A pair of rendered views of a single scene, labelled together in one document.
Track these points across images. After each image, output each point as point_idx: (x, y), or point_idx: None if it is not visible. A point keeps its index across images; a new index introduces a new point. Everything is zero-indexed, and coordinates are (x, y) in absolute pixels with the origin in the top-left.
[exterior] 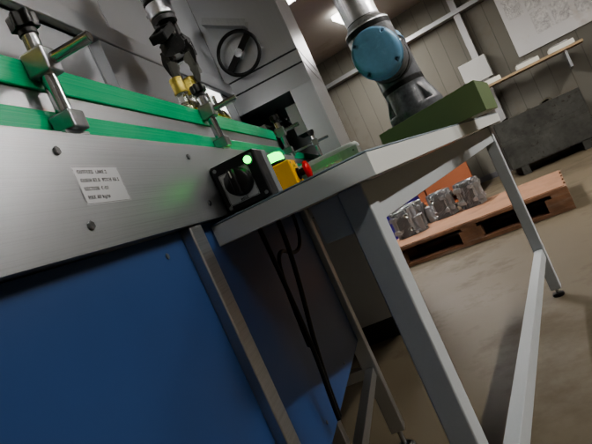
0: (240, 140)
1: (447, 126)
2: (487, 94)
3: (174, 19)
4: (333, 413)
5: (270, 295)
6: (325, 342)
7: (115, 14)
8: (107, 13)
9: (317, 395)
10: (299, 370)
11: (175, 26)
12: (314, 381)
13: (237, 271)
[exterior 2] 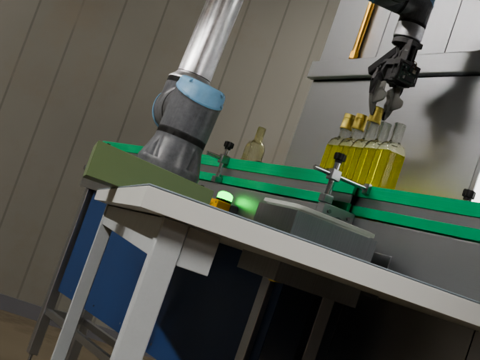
0: (253, 179)
1: (107, 188)
2: (90, 158)
3: (398, 41)
4: (156, 352)
5: (178, 268)
6: (188, 336)
7: (475, 23)
8: (458, 30)
9: (158, 331)
10: (161, 308)
11: (403, 47)
12: (163, 326)
13: None
